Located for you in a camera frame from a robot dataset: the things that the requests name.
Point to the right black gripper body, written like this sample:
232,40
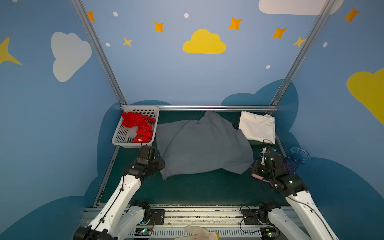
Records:
270,159

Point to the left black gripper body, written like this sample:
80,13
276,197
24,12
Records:
145,153

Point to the grey t shirt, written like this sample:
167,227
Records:
198,146

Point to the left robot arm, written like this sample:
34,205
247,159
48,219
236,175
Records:
118,217

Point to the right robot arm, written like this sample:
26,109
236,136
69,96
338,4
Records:
297,195

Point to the red t shirt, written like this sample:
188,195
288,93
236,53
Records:
144,131

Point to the white plastic laundry basket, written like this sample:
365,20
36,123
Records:
123,136

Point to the folded white t shirt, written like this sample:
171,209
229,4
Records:
258,128

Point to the right circuit board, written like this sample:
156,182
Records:
268,233

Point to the circuit board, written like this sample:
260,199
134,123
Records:
145,233
268,233

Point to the left circuit board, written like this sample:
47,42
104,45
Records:
145,233

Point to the white work glove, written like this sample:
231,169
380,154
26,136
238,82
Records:
199,233

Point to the purple scoop pink handle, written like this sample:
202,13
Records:
261,178

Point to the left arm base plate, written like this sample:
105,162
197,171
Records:
157,217

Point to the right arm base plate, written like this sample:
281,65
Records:
254,217

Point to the horizontal aluminium frame bar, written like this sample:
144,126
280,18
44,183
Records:
218,108

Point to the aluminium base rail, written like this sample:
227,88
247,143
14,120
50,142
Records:
227,220

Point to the right aluminium frame post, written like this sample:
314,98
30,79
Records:
304,50

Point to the aluminium frame post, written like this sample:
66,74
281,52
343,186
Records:
88,26
304,50

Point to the left aluminium frame post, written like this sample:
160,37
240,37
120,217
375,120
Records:
88,26

